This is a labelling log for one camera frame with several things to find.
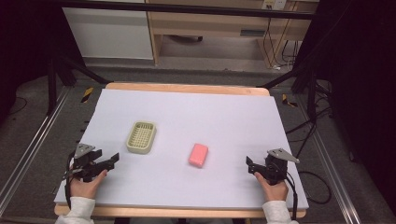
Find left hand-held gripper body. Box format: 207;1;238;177
72;143;101;183

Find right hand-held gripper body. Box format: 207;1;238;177
262;147;301;187

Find person's left hand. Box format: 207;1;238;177
68;169;108;200

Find person's right hand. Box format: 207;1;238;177
254;172;290;203

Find beige slotted soap dish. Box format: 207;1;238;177
125;120;158;155

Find pink soap bar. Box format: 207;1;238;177
187;143;209;169

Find yellow black tape marker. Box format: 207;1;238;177
281;93;299;108
80;86;94;104

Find white foam mat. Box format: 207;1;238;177
53;88;310;210

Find black metal stand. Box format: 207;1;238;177
46;55;112;117
256;62;319;123

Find wooden table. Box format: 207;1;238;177
53;81;308;219

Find white cabinet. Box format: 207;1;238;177
62;7;154;61

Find black curtain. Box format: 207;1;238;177
298;0;396;216
0;0;85;125

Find light wooden desk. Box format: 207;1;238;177
145;0;319;68

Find white power strip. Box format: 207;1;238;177
262;0;288;10

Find black horizontal bar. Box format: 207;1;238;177
59;0;316;21

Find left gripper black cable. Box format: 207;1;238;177
63;151;77;210

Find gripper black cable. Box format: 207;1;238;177
63;151;77;210
285;171;299;220

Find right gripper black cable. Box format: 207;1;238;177
285;171;299;220

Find looped black floor cable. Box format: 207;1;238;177
298;170;332;205

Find tangled black floor cables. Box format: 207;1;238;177
285;79;333;158

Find metal floor rail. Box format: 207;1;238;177
310;129;362;224
0;86;72;217

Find thin black floor cable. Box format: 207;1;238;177
8;96;29;117

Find bundle of hanging cables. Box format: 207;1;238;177
262;8;301;69

